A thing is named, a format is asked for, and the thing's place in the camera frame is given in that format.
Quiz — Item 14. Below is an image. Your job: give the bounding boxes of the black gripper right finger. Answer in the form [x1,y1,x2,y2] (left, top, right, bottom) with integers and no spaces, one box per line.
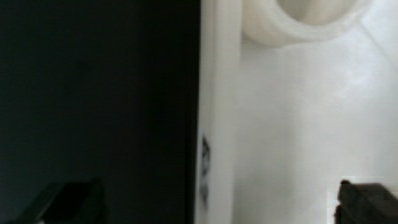
[333,180,398,224]

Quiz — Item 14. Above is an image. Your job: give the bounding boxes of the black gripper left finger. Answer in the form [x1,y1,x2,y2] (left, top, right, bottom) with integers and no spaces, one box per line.
[10,178,106,224]

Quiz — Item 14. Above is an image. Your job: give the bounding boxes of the white square table top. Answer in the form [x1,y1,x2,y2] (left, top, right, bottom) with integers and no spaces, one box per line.
[193,0,398,224]

